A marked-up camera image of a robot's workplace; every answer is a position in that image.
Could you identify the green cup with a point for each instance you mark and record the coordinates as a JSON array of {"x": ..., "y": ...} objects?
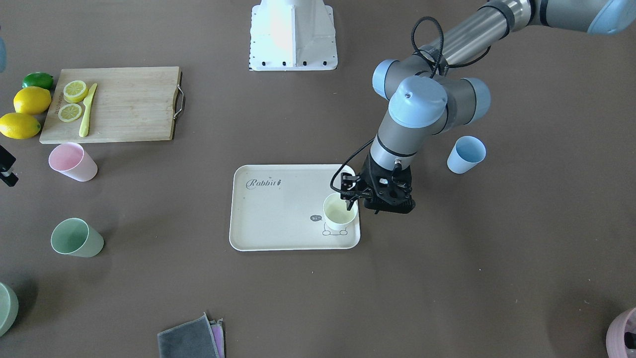
[{"x": 75, "y": 237}]

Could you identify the pink folded cloth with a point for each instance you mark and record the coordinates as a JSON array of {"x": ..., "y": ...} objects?
[{"x": 217, "y": 328}]

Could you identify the yellow lemon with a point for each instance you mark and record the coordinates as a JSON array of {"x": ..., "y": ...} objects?
[
  {"x": 32, "y": 100},
  {"x": 19, "y": 126}
]

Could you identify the green lime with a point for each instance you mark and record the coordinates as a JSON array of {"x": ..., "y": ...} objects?
[{"x": 39, "y": 80}]

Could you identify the cream rabbit tray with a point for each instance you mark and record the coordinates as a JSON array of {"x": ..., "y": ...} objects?
[{"x": 280, "y": 207}]

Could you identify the yellow plastic knife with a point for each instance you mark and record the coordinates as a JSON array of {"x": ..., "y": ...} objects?
[{"x": 87, "y": 101}]

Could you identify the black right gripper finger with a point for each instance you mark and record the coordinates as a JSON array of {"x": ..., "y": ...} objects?
[{"x": 7, "y": 161}]

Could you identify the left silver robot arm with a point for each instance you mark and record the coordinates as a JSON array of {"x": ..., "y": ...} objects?
[{"x": 423, "y": 102}]

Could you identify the lemon slice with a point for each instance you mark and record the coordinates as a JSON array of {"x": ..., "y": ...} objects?
[
  {"x": 70, "y": 112},
  {"x": 75, "y": 91}
]

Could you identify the pink bowl with ice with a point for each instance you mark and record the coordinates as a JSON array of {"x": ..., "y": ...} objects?
[{"x": 620, "y": 337}]

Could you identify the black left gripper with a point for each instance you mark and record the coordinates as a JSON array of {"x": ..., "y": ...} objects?
[{"x": 351, "y": 187}]

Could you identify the blue cup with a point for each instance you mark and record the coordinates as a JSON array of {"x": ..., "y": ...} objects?
[{"x": 468, "y": 151}]

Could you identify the green bowl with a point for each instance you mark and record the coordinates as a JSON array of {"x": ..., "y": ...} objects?
[{"x": 9, "y": 306}]

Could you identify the cream cup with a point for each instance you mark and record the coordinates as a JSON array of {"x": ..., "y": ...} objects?
[{"x": 337, "y": 218}]

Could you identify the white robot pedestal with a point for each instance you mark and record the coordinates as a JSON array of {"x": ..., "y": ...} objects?
[{"x": 292, "y": 35}]

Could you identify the grey folded cloth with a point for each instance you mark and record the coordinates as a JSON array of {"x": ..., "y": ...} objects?
[{"x": 193, "y": 339}]

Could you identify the pink cup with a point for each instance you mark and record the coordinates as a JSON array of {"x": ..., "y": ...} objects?
[{"x": 73, "y": 161}]

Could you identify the wooden cutting board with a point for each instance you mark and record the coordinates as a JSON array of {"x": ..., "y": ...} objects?
[{"x": 130, "y": 104}]

